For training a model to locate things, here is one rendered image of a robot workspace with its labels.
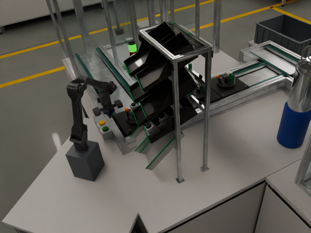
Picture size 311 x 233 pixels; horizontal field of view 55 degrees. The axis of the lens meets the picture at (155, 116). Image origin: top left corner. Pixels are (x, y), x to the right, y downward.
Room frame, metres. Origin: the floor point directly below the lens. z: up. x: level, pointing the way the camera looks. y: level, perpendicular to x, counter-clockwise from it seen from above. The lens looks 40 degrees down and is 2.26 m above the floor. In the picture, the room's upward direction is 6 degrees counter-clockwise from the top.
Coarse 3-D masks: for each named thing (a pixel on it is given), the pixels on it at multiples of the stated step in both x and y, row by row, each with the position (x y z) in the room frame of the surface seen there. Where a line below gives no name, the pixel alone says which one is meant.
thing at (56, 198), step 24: (72, 144) 1.48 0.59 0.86; (48, 168) 1.28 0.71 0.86; (48, 192) 1.09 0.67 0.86; (72, 192) 1.07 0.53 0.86; (96, 192) 1.05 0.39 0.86; (120, 192) 1.03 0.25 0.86; (24, 216) 0.95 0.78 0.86; (48, 216) 0.93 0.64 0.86; (72, 216) 0.91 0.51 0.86; (96, 216) 0.90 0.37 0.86; (120, 216) 0.88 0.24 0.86
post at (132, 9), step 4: (128, 0) 1.78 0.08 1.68; (132, 0) 1.77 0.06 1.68; (128, 4) 1.78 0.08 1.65; (132, 4) 1.77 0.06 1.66; (132, 8) 1.77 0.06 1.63; (132, 12) 1.76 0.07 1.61; (132, 16) 1.76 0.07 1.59; (132, 20) 1.76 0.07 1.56; (136, 20) 1.77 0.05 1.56; (132, 24) 1.76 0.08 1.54; (136, 24) 1.77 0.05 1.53; (132, 28) 1.77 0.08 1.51; (136, 28) 1.77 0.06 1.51; (132, 32) 1.78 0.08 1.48; (136, 32) 1.77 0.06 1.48; (136, 36) 1.77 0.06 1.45; (136, 40) 1.76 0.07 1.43; (136, 44) 1.76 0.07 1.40
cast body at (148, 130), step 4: (148, 124) 1.12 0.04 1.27; (152, 124) 1.12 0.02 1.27; (148, 128) 1.11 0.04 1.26; (152, 128) 1.11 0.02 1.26; (156, 128) 1.11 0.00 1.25; (160, 128) 1.13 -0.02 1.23; (148, 132) 1.10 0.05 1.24; (152, 132) 1.10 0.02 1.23; (156, 132) 1.11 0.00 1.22; (152, 136) 1.10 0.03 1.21
